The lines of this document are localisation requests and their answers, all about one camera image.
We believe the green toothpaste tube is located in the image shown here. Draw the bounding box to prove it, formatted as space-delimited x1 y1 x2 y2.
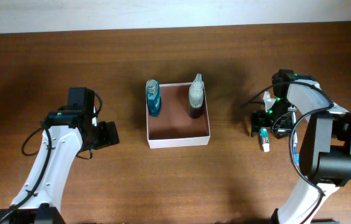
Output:
259 128 270 152

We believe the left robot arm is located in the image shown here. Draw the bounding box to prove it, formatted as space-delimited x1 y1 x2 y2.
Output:
0 87 119 223

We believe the white cardboard box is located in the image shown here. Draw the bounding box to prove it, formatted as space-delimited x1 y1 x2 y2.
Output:
146 83 211 149

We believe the teal mouthwash bottle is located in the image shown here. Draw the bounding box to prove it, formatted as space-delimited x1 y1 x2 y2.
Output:
146 80 161 117

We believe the blue white toothbrush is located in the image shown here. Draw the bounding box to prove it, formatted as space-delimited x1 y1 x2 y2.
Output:
291 112 299 165

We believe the clear spray bottle dark liquid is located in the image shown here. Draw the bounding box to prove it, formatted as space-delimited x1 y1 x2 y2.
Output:
188 73 204 119

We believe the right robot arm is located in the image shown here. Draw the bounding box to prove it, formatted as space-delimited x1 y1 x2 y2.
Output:
250 69 351 223

